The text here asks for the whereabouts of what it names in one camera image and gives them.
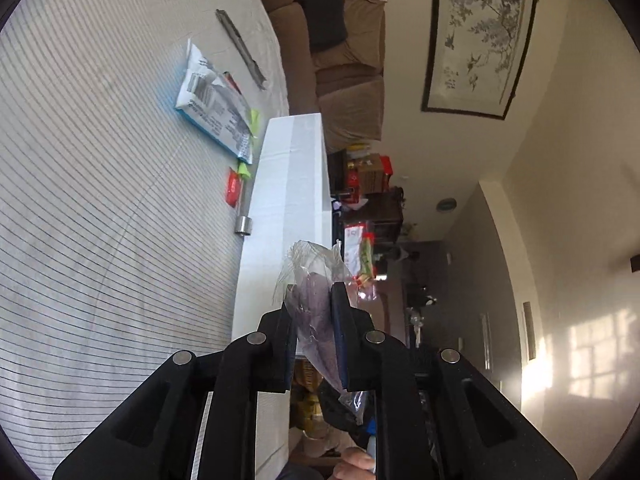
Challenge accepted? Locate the grey metal file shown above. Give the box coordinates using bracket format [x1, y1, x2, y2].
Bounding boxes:
[215, 8, 268, 92]

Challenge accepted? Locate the framed ink painting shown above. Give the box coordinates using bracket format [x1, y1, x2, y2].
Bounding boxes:
[421, 0, 540, 121]

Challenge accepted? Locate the dark wooden cabinet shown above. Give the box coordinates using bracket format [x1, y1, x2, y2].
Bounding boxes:
[340, 187, 405, 246]

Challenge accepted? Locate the brown cardboard box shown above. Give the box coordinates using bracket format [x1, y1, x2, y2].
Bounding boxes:
[357, 154, 395, 193]

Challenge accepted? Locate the brown sofa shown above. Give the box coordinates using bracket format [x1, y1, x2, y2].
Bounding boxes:
[250, 0, 387, 155]

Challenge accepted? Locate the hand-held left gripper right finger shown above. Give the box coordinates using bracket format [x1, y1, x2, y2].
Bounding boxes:
[330, 282, 578, 480]

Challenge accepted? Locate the bag of red snack packets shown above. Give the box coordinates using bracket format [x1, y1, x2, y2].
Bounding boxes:
[344, 220, 376, 286]

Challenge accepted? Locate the white cardboard box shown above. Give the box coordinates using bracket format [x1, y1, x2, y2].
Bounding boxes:
[231, 114, 337, 480]

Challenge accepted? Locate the beige sofa cushion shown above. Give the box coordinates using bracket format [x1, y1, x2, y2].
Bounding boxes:
[342, 0, 387, 68]
[325, 80, 385, 148]

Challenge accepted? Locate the purple sponge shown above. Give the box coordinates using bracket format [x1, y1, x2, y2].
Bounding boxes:
[271, 240, 372, 423]

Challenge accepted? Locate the white striped cloth desktop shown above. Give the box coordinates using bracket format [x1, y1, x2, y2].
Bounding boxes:
[0, 0, 291, 480]

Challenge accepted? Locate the dark lumbar pillow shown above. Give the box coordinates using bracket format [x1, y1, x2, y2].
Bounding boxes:
[299, 0, 349, 53]

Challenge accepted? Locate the person's right hand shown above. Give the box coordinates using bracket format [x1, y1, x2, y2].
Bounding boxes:
[332, 447, 376, 480]

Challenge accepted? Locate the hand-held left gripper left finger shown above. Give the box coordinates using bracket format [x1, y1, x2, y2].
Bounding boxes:
[52, 305, 298, 480]

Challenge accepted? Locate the blue and white packet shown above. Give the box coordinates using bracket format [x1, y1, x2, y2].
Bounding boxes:
[174, 39, 253, 165]

